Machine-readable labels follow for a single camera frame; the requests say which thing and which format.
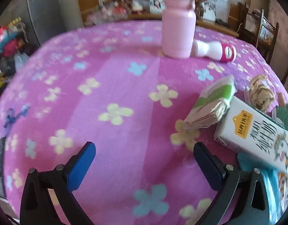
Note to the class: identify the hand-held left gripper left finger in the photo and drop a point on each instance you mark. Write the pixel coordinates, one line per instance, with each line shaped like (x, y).
(82, 166)

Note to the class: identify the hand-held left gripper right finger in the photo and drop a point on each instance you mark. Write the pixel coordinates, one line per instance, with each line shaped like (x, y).
(205, 166)

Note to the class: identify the white milk carton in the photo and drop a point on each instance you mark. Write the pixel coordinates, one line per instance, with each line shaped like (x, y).
(254, 136)

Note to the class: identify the green and white tissue pack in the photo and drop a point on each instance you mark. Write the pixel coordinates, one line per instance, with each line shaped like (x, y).
(212, 100)

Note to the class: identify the brown paper ball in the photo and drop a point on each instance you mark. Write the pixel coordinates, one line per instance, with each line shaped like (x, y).
(261, 93)

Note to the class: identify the white yogurt bottle pink label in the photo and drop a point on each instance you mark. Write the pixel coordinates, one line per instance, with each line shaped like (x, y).
(216, 50)

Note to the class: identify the pink floral blanket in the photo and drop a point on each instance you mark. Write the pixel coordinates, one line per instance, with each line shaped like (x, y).
(106, 82)

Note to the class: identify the green cloth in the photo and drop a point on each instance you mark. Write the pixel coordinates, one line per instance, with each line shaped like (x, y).
(287, 114)

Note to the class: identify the cluttered toy shelf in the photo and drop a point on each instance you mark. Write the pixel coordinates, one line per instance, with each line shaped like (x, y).
(8, 46)

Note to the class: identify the wooden headboard shelf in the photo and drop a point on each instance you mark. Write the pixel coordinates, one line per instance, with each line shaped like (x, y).
(214, 24)

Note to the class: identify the pink water bottle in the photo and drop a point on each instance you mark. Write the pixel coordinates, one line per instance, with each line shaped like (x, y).
(178, 25)

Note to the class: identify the wooden chair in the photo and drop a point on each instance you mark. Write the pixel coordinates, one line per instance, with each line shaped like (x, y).
(263, 30)

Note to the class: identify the pile of clear plastic wrappers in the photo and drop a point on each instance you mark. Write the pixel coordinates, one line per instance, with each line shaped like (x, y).
(108, 13)

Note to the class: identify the framed wedding photo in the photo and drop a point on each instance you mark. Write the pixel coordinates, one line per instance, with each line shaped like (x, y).
(209, 9)

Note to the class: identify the grey cabinet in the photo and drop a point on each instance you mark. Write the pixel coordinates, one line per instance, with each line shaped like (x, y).
(50, 11)

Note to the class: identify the framed couple photo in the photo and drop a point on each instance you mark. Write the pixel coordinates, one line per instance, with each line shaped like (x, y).
(157, 5)

